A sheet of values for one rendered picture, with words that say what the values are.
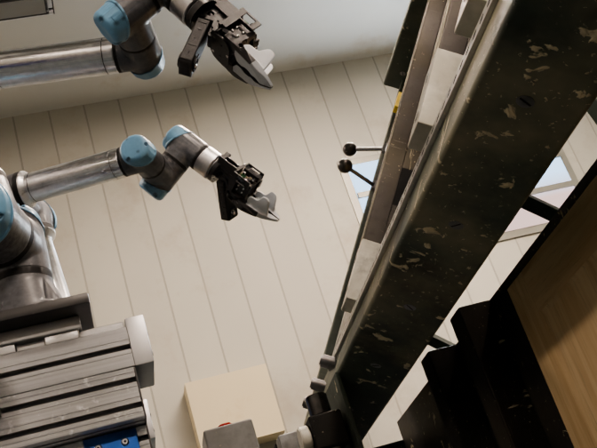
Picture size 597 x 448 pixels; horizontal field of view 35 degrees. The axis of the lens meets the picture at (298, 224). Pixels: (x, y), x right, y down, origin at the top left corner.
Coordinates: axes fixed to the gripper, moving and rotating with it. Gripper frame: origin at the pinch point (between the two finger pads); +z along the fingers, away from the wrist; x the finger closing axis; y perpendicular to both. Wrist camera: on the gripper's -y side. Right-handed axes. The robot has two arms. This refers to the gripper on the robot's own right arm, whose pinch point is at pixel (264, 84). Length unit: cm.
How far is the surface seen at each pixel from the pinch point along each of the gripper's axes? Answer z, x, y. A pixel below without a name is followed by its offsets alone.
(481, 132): 48, -62, -23
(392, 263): 46, -29, -23
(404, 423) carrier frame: 58, 75, 1
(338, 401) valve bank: 49, 21, -25
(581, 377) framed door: 74, -19, -10
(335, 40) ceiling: -156, 343, 258
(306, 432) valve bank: 49, 19, -34
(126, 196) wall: -165, 367, 88
